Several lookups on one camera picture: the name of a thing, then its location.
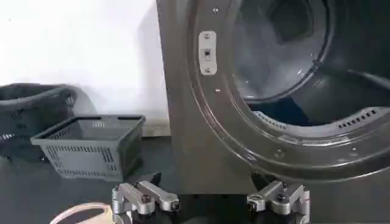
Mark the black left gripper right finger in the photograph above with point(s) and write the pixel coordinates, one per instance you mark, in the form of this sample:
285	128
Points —
283	199

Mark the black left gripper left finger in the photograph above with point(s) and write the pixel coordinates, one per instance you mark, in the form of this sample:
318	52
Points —
143	198

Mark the pale translucent tube loop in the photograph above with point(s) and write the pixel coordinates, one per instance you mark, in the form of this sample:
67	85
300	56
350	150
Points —
100	207

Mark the grey slotted plastic basket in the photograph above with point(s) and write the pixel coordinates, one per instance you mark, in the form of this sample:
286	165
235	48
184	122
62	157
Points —
88	152

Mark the dark blue clothes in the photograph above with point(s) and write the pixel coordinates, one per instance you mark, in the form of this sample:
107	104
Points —
283	114

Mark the grey dryer machine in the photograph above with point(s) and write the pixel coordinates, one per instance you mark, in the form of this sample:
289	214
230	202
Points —
195	128

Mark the black laundry basket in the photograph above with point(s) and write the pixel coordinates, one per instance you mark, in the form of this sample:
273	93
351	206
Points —
27	115

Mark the white door latch plate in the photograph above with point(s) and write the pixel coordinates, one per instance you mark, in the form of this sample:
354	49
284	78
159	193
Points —
207	53

